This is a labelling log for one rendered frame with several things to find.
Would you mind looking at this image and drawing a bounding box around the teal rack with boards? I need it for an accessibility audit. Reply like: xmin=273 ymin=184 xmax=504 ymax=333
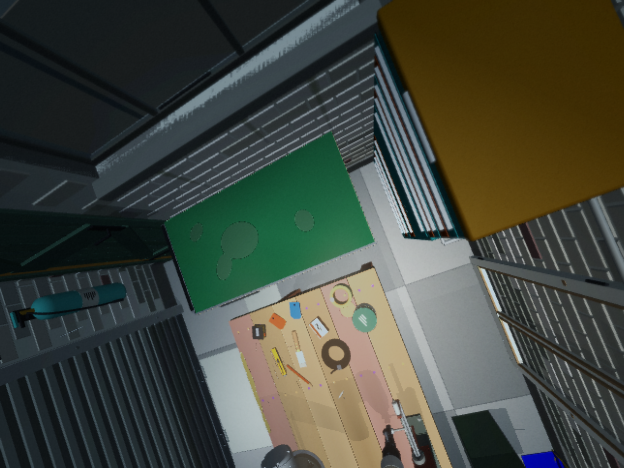
xmin=372 ymin=32 xmax=462 ymax=242

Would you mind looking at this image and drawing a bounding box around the wooden handled putty knife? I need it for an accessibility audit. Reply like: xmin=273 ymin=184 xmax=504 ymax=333
xmin=290 ymin=329 xmax=309 ymax=369

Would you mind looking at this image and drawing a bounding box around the yellow tape roll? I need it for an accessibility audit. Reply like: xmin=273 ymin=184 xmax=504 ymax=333
xmin=329 ymin=283 xmax=355 ymax=308

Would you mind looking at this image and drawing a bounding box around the dark green cabinet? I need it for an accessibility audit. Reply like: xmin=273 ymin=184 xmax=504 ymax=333
xmin=0 ymin=208 xmax=173 ymax=277

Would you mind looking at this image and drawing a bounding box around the green round tin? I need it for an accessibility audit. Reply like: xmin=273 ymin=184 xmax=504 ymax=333
xmin=351 ymin=302 xmax=378 ymax=334

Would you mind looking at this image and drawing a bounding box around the orange pencil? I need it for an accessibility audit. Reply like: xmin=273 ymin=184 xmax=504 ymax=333
xmin=285 ymin=363 xmax=314 ymax=387

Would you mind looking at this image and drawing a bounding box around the blue box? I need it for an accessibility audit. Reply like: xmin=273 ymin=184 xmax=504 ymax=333
xmin=520 ymin=451 xmax=560 ymax=468

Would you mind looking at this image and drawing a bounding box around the teal gas cylinder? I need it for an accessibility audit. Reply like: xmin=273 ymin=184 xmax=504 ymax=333
xmin=9 ymin=282 xmax=128 ymax=329

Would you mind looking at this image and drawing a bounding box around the ochre yellow cabinet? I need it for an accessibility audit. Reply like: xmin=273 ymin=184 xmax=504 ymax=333
xmin=377 ymin=0 xmax=624 ymax=242

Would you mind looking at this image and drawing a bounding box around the dark green box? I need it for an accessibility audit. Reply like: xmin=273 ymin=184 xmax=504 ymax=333
xmin=450 ymin=409 xmax=527 ymax=468

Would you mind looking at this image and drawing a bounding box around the green table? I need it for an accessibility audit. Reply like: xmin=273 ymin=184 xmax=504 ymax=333
xmin=164 ymin=131 xmax=376 ymax=314

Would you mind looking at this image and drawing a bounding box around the grey shelf unit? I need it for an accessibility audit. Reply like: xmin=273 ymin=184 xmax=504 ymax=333
xmin=469 ymin=255 xmax=624 ymax=462

